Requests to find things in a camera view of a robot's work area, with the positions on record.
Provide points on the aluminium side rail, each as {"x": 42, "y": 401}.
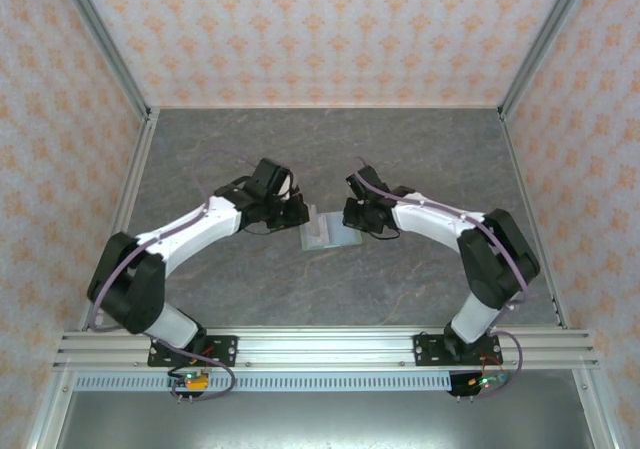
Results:
{"x": 529, "y": 204}
{"x": 140, "y": 149}

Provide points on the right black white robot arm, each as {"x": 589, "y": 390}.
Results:
{"x": 500, "y": 249}

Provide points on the left aluminium frame leg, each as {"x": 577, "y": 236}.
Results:
{"x": 50, "y": 414}

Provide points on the aluminium mounting rail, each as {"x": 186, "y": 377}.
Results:
{"x": 325, "y": 349}

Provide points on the left controller board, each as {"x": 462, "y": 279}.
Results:
{"x": 192, "y": 381}

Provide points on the left aluminium corner post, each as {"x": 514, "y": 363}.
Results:
{"x": 100, "y": 39}

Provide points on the right controller board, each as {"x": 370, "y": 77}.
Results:
{"x": 487, "y": 381}

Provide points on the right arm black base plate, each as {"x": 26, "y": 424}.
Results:
{"x": 425, "y": 351}

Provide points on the right aluminium corner post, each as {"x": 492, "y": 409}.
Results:
{"x": 545, "y": 44}

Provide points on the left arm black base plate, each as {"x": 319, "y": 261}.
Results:
{"x": 225, "y": 349}

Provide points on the green card holder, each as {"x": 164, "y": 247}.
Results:
{"x": 345, "y": 237}

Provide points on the left aluminium side rail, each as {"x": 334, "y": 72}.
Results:
{"x": 140, "y": 149}

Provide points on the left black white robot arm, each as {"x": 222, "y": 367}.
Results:
{"x": 190, "y": 229}

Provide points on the controller board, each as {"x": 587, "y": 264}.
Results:
{"x": 192, "y": 381}
{"x": 487, "y": 381}

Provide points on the right aluminium frame leg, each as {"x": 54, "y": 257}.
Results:
{"x": 592, "y": 409}

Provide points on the aluminium frame leg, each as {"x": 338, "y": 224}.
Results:
{"x": 592, "y": 409}
{"x": 50, "y": 414}

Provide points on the grey metal panel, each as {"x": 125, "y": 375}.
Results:
{"x": 320, "y": 419}

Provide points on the right aluminium side rail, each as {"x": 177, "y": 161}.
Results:
{"x": 529, "y": 204}

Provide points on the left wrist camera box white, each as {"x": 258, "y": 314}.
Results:
{"x": 286, "y": 189}

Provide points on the aluminium corner post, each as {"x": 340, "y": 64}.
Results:
{"x": 100, "y": 39}
{"x": 545, "y": 44}

